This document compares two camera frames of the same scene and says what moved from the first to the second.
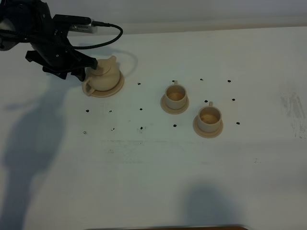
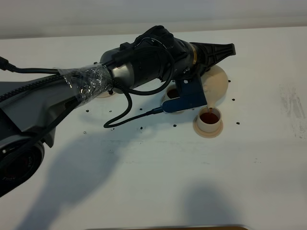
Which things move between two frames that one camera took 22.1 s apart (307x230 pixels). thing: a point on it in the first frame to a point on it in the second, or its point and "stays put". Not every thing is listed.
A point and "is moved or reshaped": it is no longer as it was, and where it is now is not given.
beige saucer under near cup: [173, 111] stays put
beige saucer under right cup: [206, 134] stays put
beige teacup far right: [209, 118] stays put
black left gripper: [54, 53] to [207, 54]
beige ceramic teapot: [105, 77] is moved or reshaped
